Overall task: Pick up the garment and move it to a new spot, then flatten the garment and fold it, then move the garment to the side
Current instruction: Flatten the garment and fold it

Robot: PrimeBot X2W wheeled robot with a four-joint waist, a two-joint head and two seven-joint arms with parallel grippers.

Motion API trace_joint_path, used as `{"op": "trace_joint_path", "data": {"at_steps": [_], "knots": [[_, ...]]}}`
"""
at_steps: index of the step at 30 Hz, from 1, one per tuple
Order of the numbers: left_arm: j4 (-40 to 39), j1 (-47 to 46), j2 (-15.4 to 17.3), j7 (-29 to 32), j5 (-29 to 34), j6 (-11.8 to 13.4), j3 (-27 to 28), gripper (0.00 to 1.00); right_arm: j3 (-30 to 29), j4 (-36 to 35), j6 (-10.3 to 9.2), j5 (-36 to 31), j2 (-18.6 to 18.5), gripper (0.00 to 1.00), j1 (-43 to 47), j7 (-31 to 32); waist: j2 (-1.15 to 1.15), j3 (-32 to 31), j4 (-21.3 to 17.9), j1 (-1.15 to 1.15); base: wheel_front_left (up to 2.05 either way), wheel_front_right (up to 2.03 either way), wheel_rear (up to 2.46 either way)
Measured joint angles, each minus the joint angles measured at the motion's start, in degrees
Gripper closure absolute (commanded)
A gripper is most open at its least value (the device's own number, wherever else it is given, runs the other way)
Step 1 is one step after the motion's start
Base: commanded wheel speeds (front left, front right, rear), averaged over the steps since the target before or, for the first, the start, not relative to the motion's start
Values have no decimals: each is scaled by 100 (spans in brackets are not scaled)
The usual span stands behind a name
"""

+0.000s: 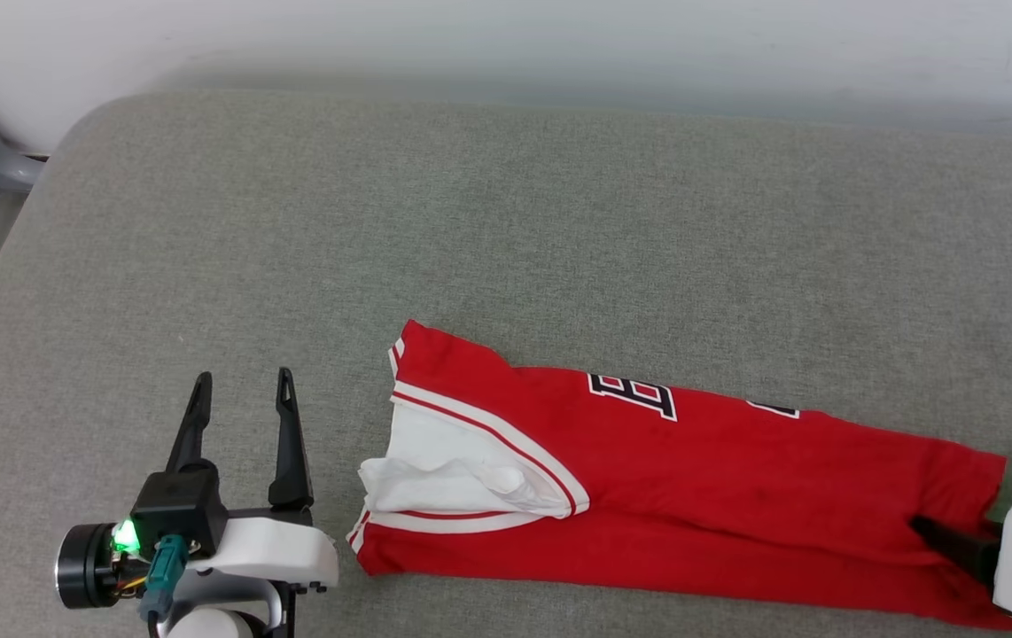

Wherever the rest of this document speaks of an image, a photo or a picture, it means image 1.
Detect teal cable connector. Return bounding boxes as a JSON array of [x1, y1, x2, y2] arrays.
[[141, 534, 190, 621]]

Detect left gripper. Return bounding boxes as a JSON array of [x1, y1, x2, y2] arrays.
[[57, 367, 315, 611]]

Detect red white sports jersey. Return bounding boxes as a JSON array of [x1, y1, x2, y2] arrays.
[[346, 319, 1012, 632]]

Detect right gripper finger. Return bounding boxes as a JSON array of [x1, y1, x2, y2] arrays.
[[910, 517, 1002, 588]]

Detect grey fabric sofa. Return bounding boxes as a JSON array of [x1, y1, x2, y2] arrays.
[[0, 89, 1012, 638]]

